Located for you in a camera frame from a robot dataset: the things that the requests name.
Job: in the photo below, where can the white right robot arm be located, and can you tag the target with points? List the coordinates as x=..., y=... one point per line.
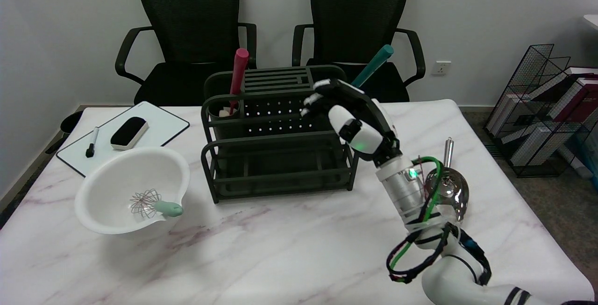
x=404, y=188

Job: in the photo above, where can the small white whiteboard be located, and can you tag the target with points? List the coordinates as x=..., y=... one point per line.
x=159, y=123

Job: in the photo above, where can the white wall socket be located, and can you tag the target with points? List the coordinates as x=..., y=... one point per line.
x=441, y=68

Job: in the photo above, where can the maroon hardcover book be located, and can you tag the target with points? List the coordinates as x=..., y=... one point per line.
x=577, y=97

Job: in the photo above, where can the white book stack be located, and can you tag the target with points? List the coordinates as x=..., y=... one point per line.
x=537, y=144

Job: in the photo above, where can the black whiteboard marker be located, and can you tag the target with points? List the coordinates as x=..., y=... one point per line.
x=92, y=144

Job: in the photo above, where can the dark green utensil cup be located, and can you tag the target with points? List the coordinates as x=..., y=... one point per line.
x=224, y=127

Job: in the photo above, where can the dark green dish rack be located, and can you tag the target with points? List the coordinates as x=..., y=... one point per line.
x=280, y=169

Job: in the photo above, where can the teal sponge bottle brush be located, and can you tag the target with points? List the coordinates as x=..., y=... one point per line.
x=376, y=64

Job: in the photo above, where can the white plastic mixing bowl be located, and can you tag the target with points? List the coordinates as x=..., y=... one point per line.
x=117, y=174

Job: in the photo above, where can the white desk corner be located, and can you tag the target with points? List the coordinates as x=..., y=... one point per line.
x=592, y=20

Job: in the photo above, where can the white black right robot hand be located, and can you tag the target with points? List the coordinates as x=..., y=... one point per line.
x=348, y=123

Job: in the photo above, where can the black round floor object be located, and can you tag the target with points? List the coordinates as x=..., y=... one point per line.
x=71, y=122

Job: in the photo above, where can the black white board eraser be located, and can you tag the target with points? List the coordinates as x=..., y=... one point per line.
x=128, y=132

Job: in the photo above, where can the red sponge bottle brush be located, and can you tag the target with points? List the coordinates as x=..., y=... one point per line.
x=239, y=71

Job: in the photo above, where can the black mesh office chair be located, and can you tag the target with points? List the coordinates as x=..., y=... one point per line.
x=359, y=6
x=187, y=15

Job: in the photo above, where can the shiny metal scoop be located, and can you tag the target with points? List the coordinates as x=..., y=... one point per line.
x=451, y=188

